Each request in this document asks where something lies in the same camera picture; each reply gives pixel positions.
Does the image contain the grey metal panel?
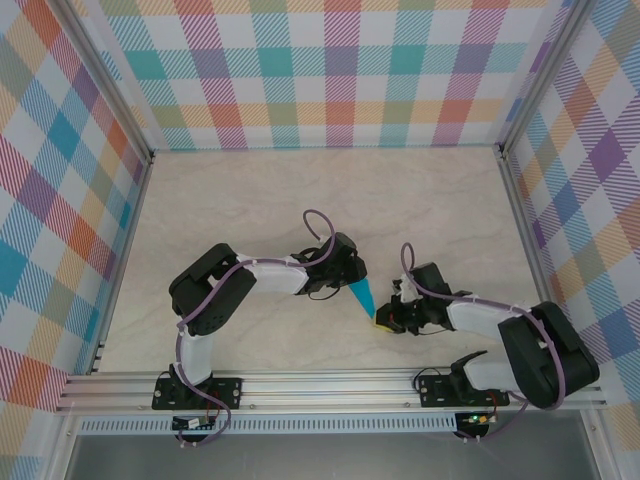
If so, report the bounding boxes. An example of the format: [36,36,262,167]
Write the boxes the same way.
[64,433,601,480]

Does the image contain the black circuit board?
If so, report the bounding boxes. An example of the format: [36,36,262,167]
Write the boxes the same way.
[171,415,217,432]

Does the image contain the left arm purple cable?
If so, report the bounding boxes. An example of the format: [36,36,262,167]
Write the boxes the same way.
[174,208,336,449]

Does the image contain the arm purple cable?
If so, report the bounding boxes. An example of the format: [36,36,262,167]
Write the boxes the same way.
[399,242,566,444]
[174,208,336,449]

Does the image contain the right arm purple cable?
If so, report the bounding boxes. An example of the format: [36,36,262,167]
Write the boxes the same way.
[399,242,566,444]

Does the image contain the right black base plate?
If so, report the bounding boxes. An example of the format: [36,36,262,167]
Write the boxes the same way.
[417,374,510,409]

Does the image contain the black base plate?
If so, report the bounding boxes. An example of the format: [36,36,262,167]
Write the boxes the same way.
[417,374,510,409]
[151,375,245,412]

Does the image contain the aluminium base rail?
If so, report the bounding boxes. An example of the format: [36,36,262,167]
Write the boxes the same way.
[55,367,609,414]

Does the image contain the slotted aluminium cable tray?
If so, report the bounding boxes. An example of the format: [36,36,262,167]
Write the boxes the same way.
[78,417,459,435]

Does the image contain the right aluminium side rail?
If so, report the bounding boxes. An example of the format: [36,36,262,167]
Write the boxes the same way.
[499,152,571,371]

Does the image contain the aluminium side rail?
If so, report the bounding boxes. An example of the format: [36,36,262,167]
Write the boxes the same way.
[499,152,571,371]
[87,152,156,376]

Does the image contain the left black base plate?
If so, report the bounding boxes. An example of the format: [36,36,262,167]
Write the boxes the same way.
[151,375,245,412]

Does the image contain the left aluminium side rail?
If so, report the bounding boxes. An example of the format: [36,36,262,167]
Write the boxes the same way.
[87,152,156,376]

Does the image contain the right aluminium frame post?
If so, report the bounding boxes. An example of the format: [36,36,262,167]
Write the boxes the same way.
[497,0,596,161]

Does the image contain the aluminium frame post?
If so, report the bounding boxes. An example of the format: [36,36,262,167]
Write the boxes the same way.
[497,0,596,161]
[47,0,156,164]

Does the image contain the left aluminium frame post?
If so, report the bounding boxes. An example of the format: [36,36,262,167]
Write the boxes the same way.
[47,0,156,164]

